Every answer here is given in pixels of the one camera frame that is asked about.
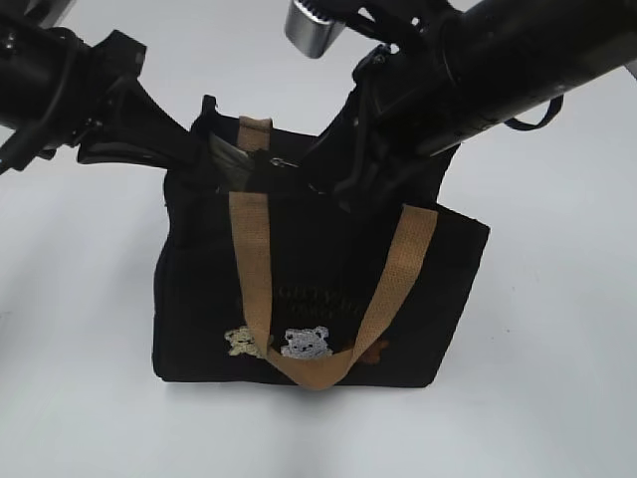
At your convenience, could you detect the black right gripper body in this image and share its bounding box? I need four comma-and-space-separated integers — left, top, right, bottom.
318, 47, 448, 194

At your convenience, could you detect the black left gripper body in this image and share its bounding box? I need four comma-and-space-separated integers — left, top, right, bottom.
49, 29, 164, 164

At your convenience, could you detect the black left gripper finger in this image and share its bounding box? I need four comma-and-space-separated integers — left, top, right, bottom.
133, 101, 206, 167

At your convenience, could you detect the silver zipper pull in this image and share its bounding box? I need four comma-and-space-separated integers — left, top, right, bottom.
269, 157, 299, 168

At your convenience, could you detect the black tote bag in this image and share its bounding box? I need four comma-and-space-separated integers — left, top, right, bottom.
151, 96, 490, 390

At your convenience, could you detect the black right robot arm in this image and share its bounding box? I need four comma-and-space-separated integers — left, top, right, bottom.
319, 1, 636, 194

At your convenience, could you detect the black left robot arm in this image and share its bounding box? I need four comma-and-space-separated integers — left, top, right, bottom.
1, 1, 205, 172

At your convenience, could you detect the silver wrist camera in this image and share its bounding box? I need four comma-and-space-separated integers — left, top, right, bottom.
284, 0, 345, 60

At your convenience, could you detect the black cable loop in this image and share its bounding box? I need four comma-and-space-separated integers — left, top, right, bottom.
502, 94, 565, 131

